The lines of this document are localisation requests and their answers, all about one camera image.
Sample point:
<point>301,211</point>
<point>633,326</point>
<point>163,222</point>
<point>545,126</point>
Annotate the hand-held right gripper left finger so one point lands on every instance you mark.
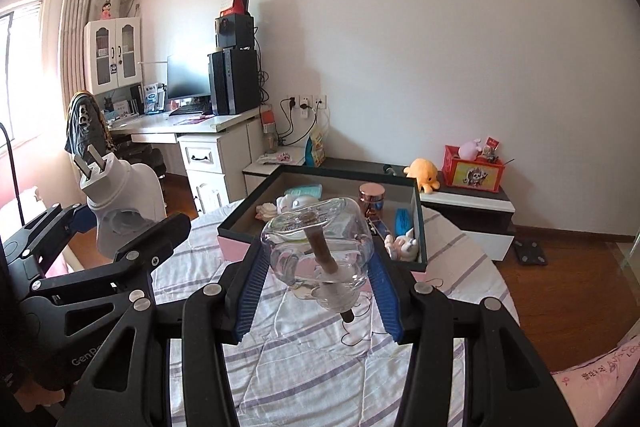
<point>250,292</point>

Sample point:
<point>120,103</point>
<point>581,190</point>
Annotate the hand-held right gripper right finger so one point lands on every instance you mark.
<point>387,297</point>

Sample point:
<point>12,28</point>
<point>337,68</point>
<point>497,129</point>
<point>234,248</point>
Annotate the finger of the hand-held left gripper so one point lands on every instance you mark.
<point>145,252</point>
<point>45,232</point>

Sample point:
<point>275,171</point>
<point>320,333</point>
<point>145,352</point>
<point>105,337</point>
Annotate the small doll figure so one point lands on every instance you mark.
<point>404,247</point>

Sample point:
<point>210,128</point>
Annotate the white plug night light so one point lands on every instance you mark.
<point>130,197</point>

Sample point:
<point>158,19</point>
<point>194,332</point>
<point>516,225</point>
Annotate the clear glass bottle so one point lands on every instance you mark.
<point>290,247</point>

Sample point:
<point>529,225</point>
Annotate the black flower hair clip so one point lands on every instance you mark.
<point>382,229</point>

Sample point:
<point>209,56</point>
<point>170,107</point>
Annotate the blue tube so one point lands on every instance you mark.
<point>402,222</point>

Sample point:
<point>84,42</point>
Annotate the small beige figurine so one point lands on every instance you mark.
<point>267,211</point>

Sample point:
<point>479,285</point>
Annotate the rose gold jar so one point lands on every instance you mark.
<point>372,199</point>

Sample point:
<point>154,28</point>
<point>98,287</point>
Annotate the clear rectangular teal box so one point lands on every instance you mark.
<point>307,191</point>

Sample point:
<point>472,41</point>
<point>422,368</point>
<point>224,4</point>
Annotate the pink storage box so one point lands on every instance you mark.
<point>350,184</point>

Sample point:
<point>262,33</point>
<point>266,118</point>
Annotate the striped quilted tablecloth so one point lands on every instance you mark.
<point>310,357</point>

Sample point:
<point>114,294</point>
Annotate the black office chair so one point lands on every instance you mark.
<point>145,159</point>

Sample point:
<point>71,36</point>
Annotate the white desk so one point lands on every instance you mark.
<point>210,157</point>

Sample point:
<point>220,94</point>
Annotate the dark printed jacket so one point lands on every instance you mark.
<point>87,122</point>

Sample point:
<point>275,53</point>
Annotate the black white low cabinet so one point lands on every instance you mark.
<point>470,202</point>

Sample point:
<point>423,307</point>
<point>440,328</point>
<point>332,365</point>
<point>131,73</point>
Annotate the orange octopus plush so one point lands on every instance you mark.
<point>422,174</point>

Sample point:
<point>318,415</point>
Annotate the pink mouse pad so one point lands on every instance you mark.
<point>190,121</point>

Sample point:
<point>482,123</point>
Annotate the red storage crate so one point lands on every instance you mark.
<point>472,177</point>

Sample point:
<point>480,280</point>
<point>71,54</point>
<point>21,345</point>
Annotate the black keyboard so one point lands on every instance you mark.
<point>190,110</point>

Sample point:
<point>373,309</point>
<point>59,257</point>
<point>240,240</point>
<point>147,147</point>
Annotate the black bathroom scale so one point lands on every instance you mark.
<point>530,253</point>

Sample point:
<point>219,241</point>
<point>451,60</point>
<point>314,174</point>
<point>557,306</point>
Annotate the blue white desk box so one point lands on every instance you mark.
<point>153,98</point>

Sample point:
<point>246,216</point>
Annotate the blue snack bag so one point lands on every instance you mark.
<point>316,149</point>

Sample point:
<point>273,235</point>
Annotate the window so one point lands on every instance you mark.
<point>22,72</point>

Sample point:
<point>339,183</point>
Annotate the orange cap bottle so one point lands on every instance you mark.
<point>270,127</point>

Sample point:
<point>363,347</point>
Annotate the pink plush toy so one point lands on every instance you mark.
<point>470,149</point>

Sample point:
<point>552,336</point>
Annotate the black computer monitor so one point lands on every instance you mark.
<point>189,77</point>

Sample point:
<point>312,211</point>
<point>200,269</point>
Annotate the small red tag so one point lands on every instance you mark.
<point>494,142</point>

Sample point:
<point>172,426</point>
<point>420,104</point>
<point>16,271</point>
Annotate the white glass-door cabinet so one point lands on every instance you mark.
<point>112,54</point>

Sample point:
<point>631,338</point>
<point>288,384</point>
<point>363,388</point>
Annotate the black computer tower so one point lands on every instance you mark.
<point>235,82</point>

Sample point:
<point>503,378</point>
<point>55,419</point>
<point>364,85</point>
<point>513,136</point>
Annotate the beige striped curtain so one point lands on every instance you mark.
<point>80,32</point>

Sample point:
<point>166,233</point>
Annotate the pink bed blanket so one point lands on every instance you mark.
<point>590,382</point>

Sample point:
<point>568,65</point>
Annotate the pink doll figurine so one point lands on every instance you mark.
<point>106,9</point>

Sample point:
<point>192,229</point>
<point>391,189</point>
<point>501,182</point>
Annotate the black speaker box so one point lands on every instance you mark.
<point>235,32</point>

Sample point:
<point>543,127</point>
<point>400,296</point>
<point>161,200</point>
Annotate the red desk calendar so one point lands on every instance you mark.
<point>235,2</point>

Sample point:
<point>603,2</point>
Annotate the white wall socket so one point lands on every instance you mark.
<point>304,103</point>
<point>320,102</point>
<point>288,102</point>

